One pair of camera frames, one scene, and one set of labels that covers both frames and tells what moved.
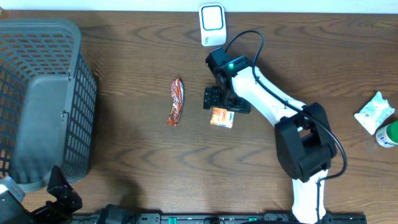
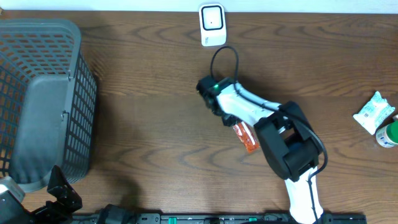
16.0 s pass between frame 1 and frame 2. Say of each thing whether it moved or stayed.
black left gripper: stayed
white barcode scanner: stayed
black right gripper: moved
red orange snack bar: moved
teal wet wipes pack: stayed
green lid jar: stayed
